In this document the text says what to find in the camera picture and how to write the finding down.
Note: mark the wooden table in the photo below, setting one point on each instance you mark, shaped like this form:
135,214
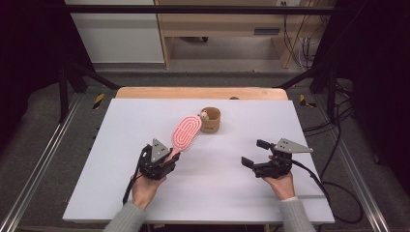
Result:
199,92

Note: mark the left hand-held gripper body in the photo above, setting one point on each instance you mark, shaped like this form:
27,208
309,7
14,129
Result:
151,166

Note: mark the dark rectangular label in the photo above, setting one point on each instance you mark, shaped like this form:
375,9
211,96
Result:
267,31

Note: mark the person's left hand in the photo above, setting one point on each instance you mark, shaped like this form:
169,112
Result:
143,190

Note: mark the small beige plush toy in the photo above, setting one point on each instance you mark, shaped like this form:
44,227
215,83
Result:
204,114

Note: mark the yellow fabric storage pot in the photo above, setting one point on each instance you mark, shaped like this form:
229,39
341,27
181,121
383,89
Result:
212,125

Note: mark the aluminium floor rail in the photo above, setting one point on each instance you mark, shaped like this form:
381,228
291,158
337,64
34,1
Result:
364,193
38,167

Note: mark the pink hairbrush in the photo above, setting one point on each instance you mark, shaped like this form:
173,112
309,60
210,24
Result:
185,132

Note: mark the yellow black tape marker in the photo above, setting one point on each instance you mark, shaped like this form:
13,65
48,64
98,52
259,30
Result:
303,100
98,101

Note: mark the black frame strut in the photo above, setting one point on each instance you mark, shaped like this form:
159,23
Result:
331,93
64,93

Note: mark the black curtain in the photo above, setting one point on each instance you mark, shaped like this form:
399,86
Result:
380,80
29,64

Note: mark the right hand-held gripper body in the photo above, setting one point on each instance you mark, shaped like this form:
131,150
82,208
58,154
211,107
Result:
277,164

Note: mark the person's right hand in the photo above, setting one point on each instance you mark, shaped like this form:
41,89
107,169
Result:
283,187

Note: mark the white cabinet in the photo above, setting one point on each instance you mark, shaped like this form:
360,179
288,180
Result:
119,38

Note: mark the black horizontal frame bar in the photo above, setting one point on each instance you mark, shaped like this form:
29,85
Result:
193,9

